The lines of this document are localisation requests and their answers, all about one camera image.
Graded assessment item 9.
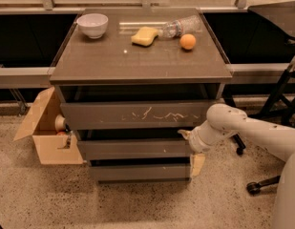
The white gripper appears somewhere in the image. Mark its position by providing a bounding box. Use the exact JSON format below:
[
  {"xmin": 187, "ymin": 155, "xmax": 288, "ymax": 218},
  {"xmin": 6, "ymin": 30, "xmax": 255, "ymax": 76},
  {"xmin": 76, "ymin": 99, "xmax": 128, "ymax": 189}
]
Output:
[{"xmin": 178, "ymin": 121, "xmax": 232, "ymax": 177}]

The grey drawer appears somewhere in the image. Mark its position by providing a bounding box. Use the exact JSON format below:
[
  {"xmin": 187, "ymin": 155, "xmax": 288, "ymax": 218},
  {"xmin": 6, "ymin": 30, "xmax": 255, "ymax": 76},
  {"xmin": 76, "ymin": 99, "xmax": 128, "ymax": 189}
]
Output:
[
  {"xmin": 90, "ymin": 163, "xmax": 191, "ymax": 181},
  {"xmin": 77, "ymin": 138, "xmax": 193, "ymax": 160},
  {"xmin": 60, "ymin": 100, "xmax": 214, "ymax": 130}
]

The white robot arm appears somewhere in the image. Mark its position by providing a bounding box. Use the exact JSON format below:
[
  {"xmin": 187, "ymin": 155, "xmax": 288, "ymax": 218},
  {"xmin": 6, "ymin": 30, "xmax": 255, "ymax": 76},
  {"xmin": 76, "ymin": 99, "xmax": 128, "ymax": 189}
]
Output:
[{"xmin": 178, "ymin": 104, "xmax": 295, "ymax": 229}]

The grey bottom drawer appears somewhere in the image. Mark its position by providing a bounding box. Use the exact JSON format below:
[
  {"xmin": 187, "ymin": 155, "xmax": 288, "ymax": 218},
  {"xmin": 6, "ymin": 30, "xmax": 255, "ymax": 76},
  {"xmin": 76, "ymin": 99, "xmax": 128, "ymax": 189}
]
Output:
[{"xmin": 90, "ymin": 163, "xmax": 191, "ymax": 181}]

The grey drawer cabinet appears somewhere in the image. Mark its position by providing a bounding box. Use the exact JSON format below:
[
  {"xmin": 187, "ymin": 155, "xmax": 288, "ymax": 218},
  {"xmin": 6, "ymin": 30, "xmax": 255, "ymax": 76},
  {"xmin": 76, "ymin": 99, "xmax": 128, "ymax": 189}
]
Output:
[{"xmin": 51, "ymin": 8, "xmax": 232, "ymax": 171}]

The grey top drawer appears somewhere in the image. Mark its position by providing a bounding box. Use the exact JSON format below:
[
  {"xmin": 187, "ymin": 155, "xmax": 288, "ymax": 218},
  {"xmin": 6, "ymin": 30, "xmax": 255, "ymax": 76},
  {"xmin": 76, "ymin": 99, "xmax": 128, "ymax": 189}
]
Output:
[{"xmin": 60, "ymin": 100, "xmax": 214, "ymax": 130}]

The orange fruit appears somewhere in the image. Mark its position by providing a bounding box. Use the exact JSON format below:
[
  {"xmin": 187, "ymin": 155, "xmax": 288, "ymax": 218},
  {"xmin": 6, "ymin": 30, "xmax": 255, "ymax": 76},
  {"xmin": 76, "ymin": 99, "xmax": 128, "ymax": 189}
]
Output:
[{"xmin": 179, "ymin": 34, "xmax": 196, "ymax": 50}]

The yellow sponge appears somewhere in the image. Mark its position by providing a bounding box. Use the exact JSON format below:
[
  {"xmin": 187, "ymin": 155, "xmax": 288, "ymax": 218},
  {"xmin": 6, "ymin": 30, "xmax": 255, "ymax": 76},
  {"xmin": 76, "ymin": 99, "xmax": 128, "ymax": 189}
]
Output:
[{"xmin": 131, "ymin": 27, "xmax": 158, "ymax": 47}]

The clear plastic bottle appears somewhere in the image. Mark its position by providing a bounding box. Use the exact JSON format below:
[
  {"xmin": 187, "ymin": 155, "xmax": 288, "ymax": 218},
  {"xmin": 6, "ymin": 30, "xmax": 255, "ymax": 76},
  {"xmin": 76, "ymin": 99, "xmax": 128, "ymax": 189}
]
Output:
[{"xmin": 158, "ymin": 15, "xmax": 200, "ymax": 39}]

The white cup in box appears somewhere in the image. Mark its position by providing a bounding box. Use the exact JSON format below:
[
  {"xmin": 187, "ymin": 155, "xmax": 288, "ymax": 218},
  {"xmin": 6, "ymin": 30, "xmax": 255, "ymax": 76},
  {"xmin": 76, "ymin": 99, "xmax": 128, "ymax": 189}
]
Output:
[{"xmin": 54, "ymin": 114, "xmax": 66, "ymax": 132}]

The cardboard box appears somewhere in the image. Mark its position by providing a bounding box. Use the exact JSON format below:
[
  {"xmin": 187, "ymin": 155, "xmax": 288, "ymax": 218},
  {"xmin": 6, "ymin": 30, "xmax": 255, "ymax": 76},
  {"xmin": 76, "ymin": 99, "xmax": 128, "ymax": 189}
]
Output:
[{"xmin": 14, "ymin": 87, "xmax": 83, "ymax": 165}]

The white bowl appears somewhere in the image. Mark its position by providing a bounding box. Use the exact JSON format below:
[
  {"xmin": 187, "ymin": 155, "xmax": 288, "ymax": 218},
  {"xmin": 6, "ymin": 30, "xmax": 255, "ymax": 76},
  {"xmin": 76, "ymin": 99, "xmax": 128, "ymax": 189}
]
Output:
[{"xmin": 76, "ymin": 13, "xmax": 109, "ymax": 39}]

